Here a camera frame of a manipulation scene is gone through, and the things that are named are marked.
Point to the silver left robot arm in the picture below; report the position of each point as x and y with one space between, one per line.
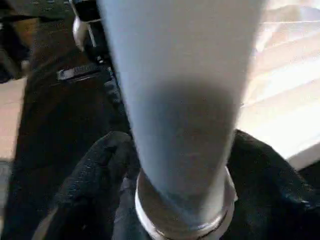
85 32

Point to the white plastic table top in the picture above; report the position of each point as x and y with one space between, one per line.
282 87

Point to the white plastic table leg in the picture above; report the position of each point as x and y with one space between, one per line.
180 100

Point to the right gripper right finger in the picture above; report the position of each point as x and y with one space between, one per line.
275 195

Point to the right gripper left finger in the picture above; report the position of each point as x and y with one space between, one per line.
87 195

